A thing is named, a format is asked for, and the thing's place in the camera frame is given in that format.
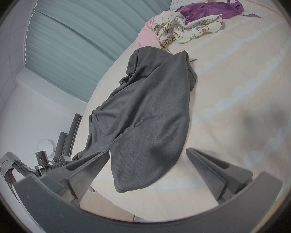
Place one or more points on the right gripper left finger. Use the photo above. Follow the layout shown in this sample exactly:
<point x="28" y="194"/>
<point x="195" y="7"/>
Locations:
<point x="87" y="171"/>

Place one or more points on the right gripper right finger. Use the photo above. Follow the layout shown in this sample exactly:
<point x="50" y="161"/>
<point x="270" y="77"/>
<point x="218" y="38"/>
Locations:
<point x="220" y="178"/>

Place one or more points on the black T-shirt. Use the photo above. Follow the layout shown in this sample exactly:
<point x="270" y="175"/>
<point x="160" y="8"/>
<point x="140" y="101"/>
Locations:
<point x="148" y="118"/>

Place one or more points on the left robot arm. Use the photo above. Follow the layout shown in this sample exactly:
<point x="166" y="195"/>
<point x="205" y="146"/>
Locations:
<point x="8" y="161"/>

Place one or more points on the bed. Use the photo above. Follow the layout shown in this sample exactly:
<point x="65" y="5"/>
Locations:
<point x="232" y="81"/>

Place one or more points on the black chest of drawers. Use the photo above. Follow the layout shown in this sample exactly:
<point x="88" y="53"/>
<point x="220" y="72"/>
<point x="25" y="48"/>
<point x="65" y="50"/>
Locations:
<point x="63" y="142"/>

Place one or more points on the round white lamp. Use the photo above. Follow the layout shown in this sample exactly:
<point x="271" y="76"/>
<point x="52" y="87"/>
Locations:
<point x="41" y="144"/>

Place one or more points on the blue-green curtain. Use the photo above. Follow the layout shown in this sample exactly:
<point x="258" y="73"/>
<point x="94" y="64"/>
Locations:
<point x="75" y="33"/>

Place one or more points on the pink garment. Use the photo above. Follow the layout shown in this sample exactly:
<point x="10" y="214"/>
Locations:
<point x="148" y="36"/>

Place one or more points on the white printed garment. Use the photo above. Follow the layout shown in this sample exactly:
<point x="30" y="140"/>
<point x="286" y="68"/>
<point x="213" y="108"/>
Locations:
<point x="179" y="28"/>

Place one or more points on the purple garment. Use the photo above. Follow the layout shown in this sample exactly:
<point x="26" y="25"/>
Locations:
<point x="208" y="10"/>

